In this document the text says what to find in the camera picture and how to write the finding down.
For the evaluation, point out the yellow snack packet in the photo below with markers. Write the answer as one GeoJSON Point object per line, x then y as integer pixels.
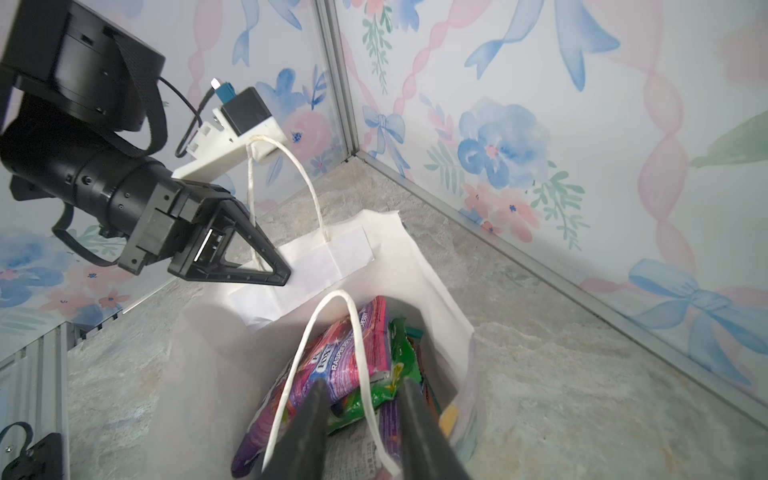
{"type": "Point", "coordinates": [448, 419]}

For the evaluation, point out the green Fox's candy bag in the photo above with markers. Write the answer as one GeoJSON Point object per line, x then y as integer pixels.
{"type": "Point", "coordinates": [404, 364]}

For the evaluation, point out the aluminium rail frame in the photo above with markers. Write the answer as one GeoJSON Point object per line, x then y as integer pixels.
{"type": "Point", "coordinates": [34, 409]}

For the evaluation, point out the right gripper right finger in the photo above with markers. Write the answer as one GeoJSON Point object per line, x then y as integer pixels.
{"type": "Point", "coordinates": [426, 453]}

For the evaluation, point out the purple Fox's candy bag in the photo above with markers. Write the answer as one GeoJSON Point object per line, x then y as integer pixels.
{"type": "Point", "coordinates": [329, 357]}

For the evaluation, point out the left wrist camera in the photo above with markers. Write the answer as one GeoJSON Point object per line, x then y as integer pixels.
{"type": "Point", "coordinates": [243, 130]}

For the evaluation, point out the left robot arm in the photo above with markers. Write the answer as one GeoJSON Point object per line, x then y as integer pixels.
{"type": "Point", "coordinates": [90, 124]}

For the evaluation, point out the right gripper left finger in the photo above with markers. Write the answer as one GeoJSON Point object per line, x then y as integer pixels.
{"type": "Point", "coordinates": [300, 453]}

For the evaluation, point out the floral paper bag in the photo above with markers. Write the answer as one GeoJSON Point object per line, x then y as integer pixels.
{"type": "Point", "coordinates": [359, 366]}

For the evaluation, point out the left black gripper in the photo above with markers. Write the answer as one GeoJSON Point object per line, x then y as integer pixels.
{"type": "Point", "coordinates": [206, 234]}

